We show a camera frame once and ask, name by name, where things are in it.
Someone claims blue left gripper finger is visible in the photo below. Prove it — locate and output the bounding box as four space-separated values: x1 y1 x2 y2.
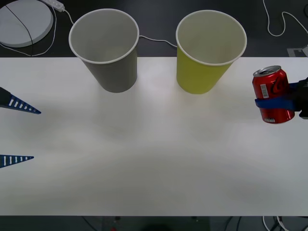
0 154 35 169
0 87 42 115

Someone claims white looped cable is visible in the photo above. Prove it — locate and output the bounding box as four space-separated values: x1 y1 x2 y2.
262 0 308 37

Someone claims red drink can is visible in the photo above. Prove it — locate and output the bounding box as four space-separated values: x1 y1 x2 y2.
252 65 295 124

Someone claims white power strip cable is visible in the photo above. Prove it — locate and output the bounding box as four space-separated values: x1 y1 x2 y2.
63 9 178 49

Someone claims grey metal bracket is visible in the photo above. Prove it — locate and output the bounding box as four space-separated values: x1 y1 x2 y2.
287 44 308 58

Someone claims thin white cable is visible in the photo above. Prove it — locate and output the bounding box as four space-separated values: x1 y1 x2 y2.
0 6 58 57

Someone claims thin black cable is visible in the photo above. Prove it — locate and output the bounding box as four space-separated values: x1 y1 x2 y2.
4 4 35 57

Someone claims grey plastic bin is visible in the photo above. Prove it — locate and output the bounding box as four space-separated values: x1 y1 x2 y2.
68 8 140 93

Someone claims white power strip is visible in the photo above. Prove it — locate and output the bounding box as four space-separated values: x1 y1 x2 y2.
39 0 65 12

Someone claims yellow-green plastic bin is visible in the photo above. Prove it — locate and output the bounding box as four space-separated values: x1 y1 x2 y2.
175 10 248 95

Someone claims black floor cable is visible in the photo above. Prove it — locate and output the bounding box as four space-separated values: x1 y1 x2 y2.
225 216 243 231

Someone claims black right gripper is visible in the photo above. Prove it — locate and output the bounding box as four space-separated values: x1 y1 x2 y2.
254 77 308 120

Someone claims white round disc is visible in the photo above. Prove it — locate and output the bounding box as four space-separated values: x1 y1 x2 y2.
0 0 54 48

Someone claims white floor cable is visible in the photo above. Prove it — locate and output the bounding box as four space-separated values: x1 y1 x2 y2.
261 216 291 231

